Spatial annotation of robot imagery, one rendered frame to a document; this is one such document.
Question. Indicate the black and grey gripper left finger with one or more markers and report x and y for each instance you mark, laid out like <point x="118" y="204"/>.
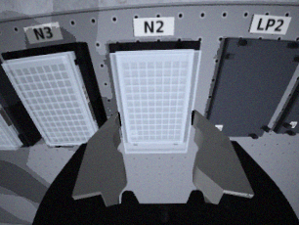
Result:
<point x="92" y="179"/>

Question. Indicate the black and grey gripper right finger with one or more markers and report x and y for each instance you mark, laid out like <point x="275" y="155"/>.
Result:
<point x="227" y="175"/>

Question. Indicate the grey flat base plate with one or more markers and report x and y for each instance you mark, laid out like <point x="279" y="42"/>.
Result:
<point x="27" y="173"/>

